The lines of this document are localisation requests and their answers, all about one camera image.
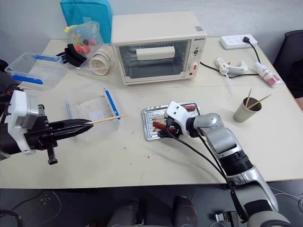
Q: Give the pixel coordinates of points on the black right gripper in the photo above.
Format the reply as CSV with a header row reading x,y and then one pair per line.
x,y
175,131

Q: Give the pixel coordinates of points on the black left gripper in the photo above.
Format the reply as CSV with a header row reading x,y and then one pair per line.
x,y
38,138

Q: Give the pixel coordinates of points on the red sausage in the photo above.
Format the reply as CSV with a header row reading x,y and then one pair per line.
x,y
190,108
159,124

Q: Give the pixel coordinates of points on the wooden skewer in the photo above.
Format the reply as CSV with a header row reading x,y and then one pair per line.
x,y
260,101
106,119
248,97

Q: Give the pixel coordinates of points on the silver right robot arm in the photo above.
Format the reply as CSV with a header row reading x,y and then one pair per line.
x,y
220,137

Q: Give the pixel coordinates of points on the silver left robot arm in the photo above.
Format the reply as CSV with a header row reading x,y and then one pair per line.
x,y
7,144

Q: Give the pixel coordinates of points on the silver metal baking tray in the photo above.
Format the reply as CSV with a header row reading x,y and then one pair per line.
x,y
151,132

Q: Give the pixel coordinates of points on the grey paper cup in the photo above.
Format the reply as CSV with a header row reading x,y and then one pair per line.
x,y
243,113

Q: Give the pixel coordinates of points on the clear lid with blue clip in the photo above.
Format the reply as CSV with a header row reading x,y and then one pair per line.
x,y
94,106

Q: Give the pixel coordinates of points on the clear box with blue clips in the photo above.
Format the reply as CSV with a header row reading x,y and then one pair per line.
x,y
35,71

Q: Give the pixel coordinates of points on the stack of paper cups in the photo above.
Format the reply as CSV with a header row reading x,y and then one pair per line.
x,y
101,61

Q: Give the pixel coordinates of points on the dark rounded brown shape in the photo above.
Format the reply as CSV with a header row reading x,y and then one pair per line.
x,y
185,210

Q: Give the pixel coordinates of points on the white glue gun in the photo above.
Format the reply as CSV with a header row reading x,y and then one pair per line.
x,y
233,67

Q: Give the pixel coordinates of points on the dark rounded grey shape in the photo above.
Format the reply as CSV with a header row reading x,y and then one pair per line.
x,y
127,212

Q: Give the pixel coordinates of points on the clear bag of toys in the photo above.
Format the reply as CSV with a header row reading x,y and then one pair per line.
x,y
88,35

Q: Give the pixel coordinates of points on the cream toaster oven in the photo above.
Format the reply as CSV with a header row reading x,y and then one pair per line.
x,y
151,35

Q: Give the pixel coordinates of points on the black metal clamp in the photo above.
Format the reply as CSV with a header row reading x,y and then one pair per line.
x,y
225,217

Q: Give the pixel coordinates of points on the white power strip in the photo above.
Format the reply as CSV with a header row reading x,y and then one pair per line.
x,y
233,42

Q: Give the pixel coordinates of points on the white and pink tube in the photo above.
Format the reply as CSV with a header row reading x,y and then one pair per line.
x,y
266,74

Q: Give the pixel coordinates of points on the teal fabric bag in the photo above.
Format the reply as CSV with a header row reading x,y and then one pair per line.
x,y
90,11

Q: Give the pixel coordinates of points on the black chair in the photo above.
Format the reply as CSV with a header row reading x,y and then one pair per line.
x,y
290,61

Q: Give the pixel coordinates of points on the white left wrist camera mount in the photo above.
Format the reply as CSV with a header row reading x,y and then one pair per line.
x,y
19,106

